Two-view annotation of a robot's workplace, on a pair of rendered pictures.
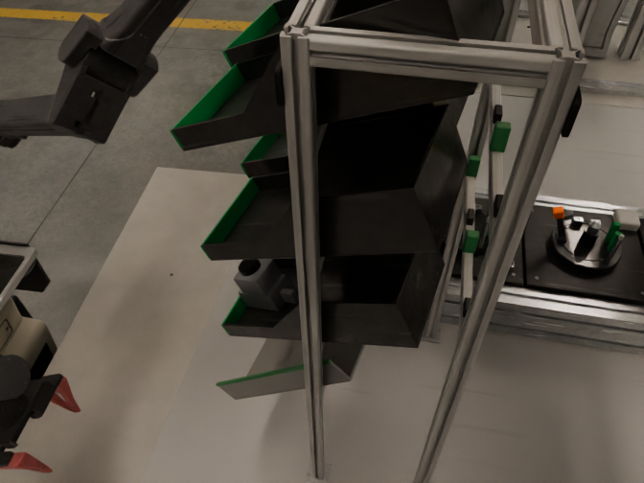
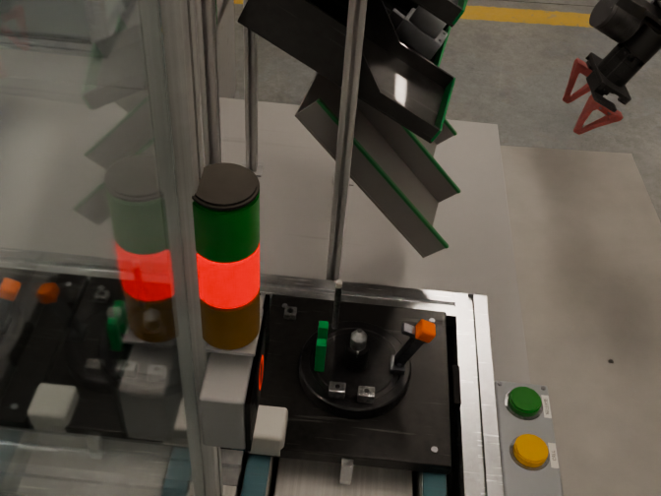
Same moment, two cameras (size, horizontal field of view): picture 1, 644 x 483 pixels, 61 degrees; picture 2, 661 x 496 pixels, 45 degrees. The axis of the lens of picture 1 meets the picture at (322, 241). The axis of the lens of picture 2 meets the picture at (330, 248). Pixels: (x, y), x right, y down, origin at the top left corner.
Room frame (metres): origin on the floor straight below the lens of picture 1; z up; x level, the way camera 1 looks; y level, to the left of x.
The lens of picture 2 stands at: (1.46, -0.23, 1.77)
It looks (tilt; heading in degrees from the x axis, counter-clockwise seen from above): 44 degrees down; 169
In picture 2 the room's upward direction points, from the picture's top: 5 degrees clockwise
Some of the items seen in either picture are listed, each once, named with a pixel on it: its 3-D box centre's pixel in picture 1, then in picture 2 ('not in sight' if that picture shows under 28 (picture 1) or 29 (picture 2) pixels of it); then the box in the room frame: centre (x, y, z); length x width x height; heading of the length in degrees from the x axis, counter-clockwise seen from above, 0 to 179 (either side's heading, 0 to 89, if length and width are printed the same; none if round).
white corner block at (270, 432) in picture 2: not in sight; (266, 430); (0.94, -0.18, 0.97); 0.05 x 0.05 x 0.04; 77
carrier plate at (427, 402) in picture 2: not in sight; (353, 377); (0.86, -0.06, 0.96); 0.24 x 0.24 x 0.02; 77
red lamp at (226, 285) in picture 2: not in sight; (227, 264); (1.02, -0.22, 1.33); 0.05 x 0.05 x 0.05
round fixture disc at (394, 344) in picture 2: not in sight; (354, 367); (0.86, -0.06, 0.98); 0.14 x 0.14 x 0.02
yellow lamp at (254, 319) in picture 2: not in sight; (228, 307); (1.02, -0.22, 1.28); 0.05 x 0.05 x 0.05
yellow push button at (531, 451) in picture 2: not in sight; (529, 452); (0.99, 0.13, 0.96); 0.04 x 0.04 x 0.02
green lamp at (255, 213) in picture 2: not in sight; (225, 216); (1.02, -0.22, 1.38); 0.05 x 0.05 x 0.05
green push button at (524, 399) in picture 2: not in sight; (523, 403); (0.93, 0.15, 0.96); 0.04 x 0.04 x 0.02
